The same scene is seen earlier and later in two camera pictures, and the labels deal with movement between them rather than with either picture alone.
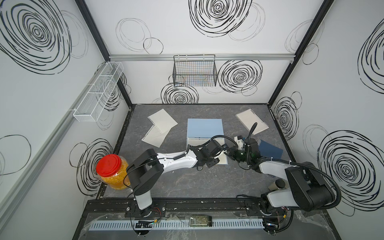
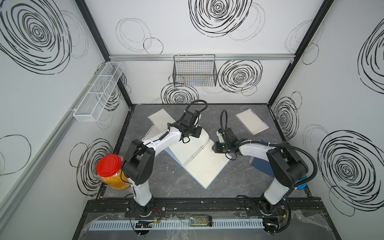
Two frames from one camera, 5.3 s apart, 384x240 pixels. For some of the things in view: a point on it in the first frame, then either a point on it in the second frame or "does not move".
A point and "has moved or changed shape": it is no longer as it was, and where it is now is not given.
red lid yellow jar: [111, 169] does not move
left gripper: [216, 160] to [198, 130]
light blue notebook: [200, 131] has moved or changed shape
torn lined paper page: [155, 137] does not move
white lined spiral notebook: [248, 117] does not move
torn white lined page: [162, 120] does not move
